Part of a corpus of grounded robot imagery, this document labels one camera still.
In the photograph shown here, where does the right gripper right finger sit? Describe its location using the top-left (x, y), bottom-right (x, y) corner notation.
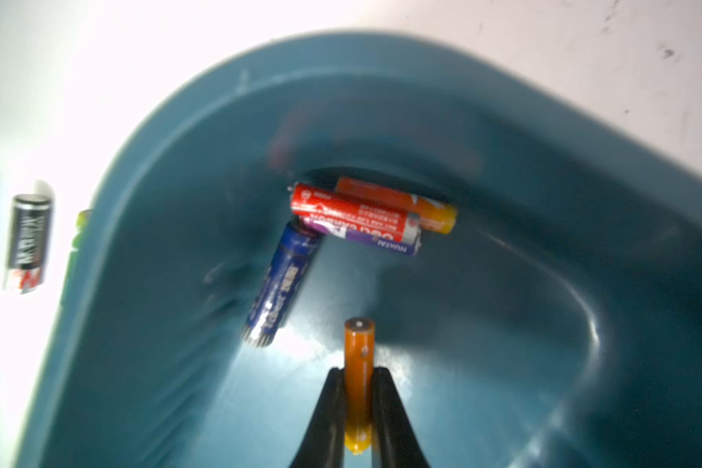
top-left (372, 367), bottom-right (430, 468)

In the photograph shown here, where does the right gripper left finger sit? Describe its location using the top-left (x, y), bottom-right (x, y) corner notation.
top-left (291, 368), bottom-right (347, 468)

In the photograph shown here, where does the orange yellow AAA battery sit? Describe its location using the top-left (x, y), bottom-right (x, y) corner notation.
top-left (343, 317), bottom-right (376, 456)

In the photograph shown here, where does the purple AAA battery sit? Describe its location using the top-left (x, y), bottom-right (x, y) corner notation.
top-left (300, 216), bottom-right (421, 255)

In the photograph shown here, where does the teal plastic storage box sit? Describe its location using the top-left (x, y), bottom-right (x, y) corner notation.
top-left (17, 34), bottom-right (702, 467)

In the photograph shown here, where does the green AAA battery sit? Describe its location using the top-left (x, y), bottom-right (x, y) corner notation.
top-left (60, 210), bottom-right (93, 307)

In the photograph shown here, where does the dark AAA battery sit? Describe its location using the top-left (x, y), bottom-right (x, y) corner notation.
top-left (4, 194), bottom-right (53, 294)

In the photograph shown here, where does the orange red box battery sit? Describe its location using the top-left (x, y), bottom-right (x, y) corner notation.
top-left (335, 177), bottom-right (457, 235)

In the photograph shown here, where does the dark blue battery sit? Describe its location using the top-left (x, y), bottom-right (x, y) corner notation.
top-left (242, 218), bottom-right (323, 347)

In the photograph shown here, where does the red carbon battery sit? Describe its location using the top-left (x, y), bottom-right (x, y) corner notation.
top-left (290, 183), bottom-right (421, 245)

